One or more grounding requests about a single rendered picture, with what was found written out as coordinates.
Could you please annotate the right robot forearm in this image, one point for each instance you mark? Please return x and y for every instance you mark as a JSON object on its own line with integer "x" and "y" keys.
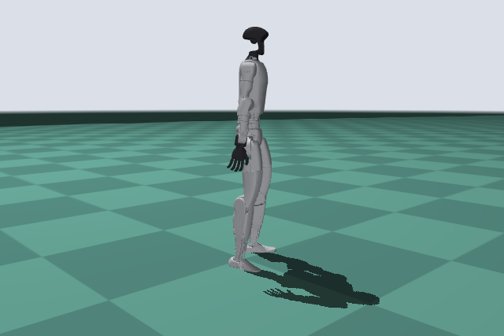
{"x": 243, "y": 119}

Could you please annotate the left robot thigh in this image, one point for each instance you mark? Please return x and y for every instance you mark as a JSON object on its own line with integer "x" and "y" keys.
{"x": 267, "y": 171}

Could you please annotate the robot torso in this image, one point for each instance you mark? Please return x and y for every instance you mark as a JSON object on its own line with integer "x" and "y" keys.
{"x": 258, "y": 95}

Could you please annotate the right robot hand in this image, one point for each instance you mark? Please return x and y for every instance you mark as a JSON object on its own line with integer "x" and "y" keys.
{"x": 239, "y": 153}

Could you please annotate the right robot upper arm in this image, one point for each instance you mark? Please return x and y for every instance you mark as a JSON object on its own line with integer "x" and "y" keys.
{"x": 248, "y": 71}

